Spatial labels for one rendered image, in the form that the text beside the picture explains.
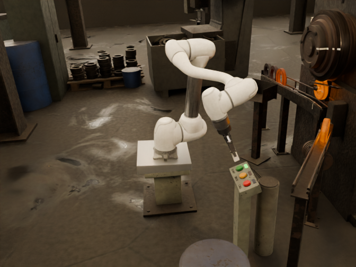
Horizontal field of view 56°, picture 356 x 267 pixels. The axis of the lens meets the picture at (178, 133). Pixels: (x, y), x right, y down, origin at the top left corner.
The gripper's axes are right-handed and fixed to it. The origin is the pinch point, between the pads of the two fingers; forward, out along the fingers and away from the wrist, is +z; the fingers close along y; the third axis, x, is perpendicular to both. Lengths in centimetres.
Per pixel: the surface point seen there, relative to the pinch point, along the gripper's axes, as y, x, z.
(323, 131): 11, -53, 15
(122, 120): 225, 102, 34
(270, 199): -9.1, -9.0, 30.2
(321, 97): 55, -74, 18
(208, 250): -41, 30, 17
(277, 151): 116, -44, 88
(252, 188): -19.3, -1.3, 10.4
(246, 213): -12.1, 6.8, 30.6
